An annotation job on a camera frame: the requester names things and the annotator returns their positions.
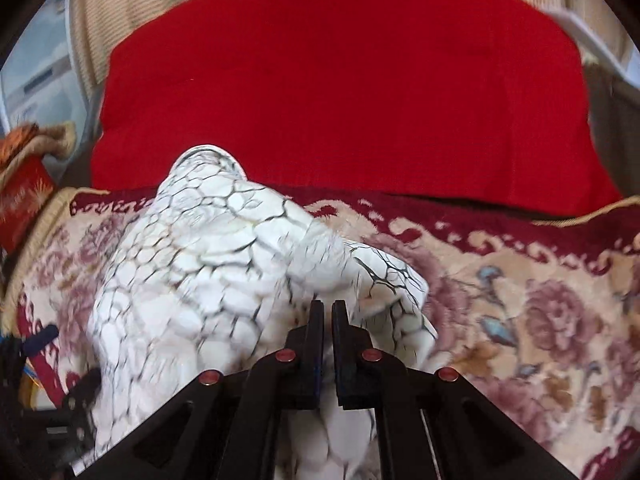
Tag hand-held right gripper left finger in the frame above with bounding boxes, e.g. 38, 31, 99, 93
75, 299, 326, 480

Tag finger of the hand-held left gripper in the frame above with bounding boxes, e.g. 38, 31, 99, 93
22, 324, 60, 357

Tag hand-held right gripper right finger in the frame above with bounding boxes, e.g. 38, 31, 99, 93
331, 299, 583, 480

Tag white black-veined coat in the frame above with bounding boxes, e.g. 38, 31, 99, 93
85, 144, 438, 480

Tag red gift box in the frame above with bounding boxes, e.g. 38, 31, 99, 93
0, 155, 56, 253

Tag floral blanket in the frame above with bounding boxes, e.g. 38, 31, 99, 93
0, 185, 640, 480

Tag orange patterned cloth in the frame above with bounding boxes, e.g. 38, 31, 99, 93
0, 122, 41, 161

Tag red sofa cover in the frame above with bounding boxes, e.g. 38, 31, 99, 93
90, 0, 623, 208

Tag silver refrigerator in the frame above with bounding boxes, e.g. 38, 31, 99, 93
0, 0, 93, 128

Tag dark brown sofa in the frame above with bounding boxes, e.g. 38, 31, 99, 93
50, 60, 640, 221

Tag beige dotted curtain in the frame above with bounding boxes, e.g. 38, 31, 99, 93
70, 0, 631, 96

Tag white board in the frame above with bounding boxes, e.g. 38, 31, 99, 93
542, 6, 640, 88

